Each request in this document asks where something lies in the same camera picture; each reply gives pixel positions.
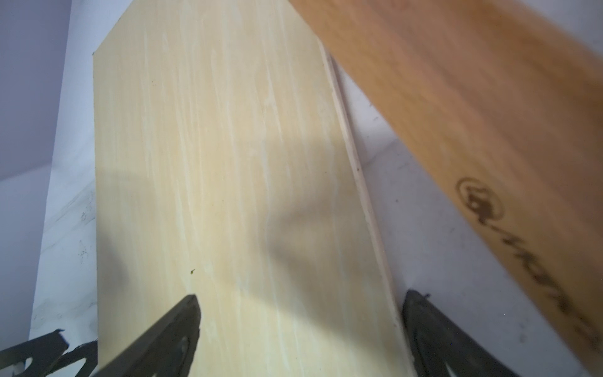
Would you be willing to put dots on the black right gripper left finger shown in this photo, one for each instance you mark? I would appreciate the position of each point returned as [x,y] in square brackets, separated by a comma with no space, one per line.
[167,348]

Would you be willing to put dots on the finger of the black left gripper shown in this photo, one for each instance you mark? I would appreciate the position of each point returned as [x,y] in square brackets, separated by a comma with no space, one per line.
[44,352]
[86,352]

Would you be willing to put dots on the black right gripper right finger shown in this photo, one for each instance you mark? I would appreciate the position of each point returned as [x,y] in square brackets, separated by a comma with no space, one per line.
[439,347]

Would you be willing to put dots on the light plywood board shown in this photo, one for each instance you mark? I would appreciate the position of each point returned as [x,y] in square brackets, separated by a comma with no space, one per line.
[225,169]

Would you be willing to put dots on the small wooden easel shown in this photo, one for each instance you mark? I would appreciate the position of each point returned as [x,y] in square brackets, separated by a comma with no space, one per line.
[504,110]

